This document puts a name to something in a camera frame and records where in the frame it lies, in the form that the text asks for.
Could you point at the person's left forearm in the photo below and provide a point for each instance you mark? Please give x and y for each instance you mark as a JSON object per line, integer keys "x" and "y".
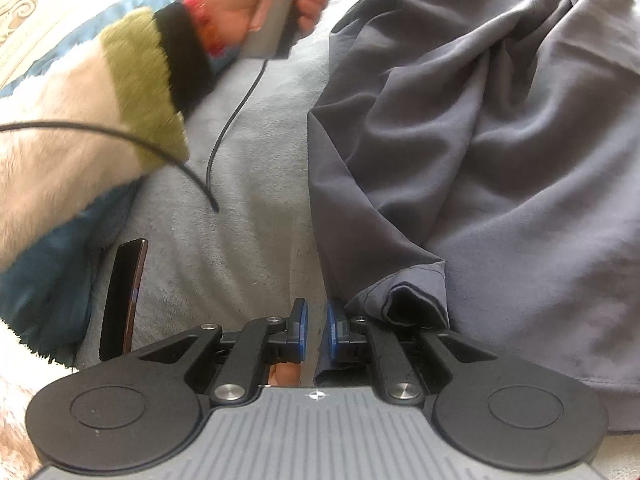
{"x": 75, "y": 135}

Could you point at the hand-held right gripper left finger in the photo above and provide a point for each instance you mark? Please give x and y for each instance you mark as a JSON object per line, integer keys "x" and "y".
{"x": 300, "y": 330}

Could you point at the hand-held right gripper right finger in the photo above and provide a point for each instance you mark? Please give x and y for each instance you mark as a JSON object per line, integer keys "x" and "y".
{"x": 334, "y": 340}

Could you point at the grey bed blanket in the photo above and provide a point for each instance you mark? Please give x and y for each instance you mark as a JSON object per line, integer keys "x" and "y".
{"x": 260, "y": 210}

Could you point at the person's left hand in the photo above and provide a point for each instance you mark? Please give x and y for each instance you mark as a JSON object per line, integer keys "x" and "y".
{"x": 235, "y": 0}

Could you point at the beige carved headboard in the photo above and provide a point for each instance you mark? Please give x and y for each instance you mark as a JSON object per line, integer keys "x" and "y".
{"x": 50, "y": 10}

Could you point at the dark grey pants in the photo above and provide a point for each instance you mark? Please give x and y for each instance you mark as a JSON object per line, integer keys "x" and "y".
{"x": 475, "y": 135}

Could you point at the black smartphone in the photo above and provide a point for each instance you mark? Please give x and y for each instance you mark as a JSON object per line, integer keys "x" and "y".
{"x": 122, "y": 300}

